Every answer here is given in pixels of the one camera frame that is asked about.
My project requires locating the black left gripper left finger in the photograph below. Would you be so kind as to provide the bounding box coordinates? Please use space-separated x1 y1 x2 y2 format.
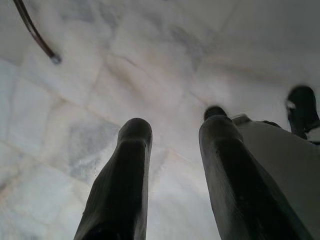
73 117 154 240

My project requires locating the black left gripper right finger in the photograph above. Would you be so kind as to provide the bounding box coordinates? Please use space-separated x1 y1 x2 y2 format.
198 114 309 240

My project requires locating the black robot left foot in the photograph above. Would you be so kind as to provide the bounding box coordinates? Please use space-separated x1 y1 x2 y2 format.
203 105 230 122

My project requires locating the black robot foot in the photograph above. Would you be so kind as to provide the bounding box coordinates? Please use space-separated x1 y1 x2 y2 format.
203 105 230 122
285 85 320 145

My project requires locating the black robot right foot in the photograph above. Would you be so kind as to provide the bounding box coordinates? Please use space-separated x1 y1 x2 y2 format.
285 85 320 145

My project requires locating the dark thin furniture leg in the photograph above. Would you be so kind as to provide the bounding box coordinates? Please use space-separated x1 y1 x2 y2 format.
12 0 63 66

